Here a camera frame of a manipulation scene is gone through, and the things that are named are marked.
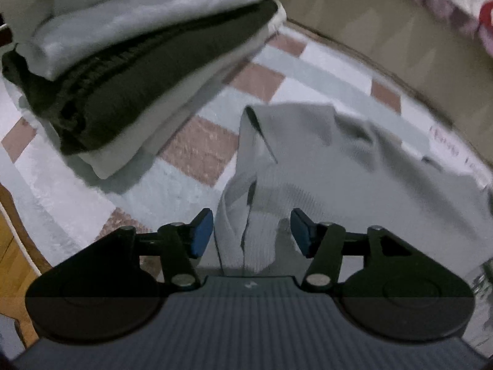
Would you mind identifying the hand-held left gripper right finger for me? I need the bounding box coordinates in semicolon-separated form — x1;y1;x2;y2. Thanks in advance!
290;208;413;293

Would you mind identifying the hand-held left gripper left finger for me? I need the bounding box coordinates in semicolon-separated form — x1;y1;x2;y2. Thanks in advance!
116;208;214;292

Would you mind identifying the grey knit garment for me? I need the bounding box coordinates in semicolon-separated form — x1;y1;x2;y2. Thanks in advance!
214;102;493;278

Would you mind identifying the checkered blanket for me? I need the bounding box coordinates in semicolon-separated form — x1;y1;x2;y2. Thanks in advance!
0;21;493;359

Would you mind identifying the olive bed base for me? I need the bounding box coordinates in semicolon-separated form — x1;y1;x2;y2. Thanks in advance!
275;0;493;143

